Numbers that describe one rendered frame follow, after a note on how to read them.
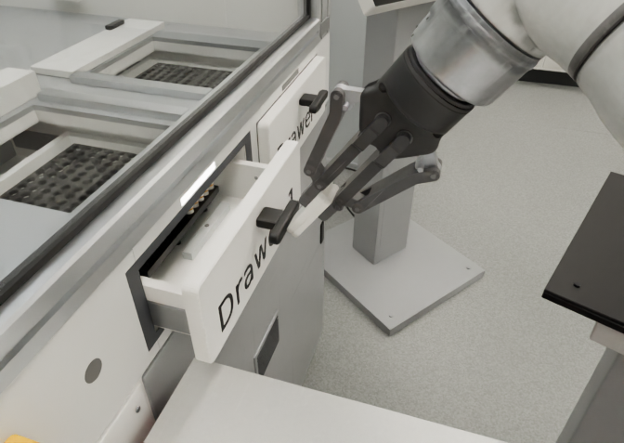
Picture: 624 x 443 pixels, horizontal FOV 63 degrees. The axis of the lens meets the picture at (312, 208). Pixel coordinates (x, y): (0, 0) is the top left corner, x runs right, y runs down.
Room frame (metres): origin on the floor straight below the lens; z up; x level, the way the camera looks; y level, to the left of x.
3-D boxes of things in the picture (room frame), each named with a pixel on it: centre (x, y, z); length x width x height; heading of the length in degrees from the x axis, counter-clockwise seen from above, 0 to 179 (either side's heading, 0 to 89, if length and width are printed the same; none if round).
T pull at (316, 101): (0.77, 0.00, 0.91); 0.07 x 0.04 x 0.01; 163
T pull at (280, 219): (0.45, 0.04, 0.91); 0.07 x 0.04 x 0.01; 163
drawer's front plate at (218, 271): (0.46, 0.07, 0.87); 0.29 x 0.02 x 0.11; 163
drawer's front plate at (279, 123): (0.78, 0.03, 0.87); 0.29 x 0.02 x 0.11; 163
